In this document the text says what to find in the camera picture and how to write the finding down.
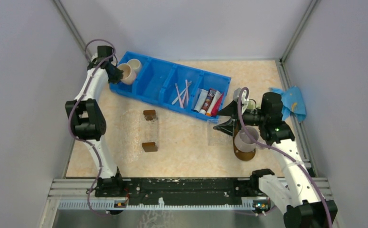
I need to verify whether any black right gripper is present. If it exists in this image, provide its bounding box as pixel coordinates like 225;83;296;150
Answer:
213;99;266;136

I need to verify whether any white ceramic mug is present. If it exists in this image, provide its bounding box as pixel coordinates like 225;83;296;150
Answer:
117;63;137;85

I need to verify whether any cream speckled ceramic mug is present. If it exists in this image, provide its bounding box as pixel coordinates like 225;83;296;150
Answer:
127;58;142;75

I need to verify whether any clear textured acrylic tray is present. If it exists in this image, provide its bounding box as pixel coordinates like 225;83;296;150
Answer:
207;117;232;146

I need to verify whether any green ceramic mug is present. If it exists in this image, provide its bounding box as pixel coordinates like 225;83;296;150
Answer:
247;101;257;110

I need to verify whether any grey ceramic mug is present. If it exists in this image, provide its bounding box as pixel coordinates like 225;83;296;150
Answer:
234;125;259;152

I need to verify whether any clear holder with wooden ends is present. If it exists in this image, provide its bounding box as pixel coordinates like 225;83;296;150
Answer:
139;109;160;153

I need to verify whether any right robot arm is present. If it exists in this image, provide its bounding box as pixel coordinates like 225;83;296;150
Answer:
214;88;338;228

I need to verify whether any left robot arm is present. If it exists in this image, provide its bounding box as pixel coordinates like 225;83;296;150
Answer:
65;45;125;197

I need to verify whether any brown oval wooden tray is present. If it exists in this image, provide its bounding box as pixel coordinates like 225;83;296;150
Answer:
233;127;256;161

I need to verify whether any light pink toothbrush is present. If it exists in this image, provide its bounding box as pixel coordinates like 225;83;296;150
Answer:
185;79;189;105

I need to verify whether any white tube orange cap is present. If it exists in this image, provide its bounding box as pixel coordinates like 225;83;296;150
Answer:
206;91;221;116

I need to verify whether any white tube black cap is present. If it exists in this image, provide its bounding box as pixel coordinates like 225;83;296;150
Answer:
193;89;208;113

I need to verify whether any blue divided storage bin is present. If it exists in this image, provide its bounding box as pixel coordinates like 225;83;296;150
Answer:
109;51;231;121

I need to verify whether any blue crumpled cloth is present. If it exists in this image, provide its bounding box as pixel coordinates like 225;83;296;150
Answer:
269;86;307;123

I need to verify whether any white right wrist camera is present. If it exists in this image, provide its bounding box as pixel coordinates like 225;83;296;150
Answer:
233;88;249;112

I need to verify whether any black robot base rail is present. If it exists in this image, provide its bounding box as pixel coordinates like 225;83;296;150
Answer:
93;173;269;208

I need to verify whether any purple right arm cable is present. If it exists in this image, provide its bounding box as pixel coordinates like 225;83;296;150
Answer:
237;87;333;228

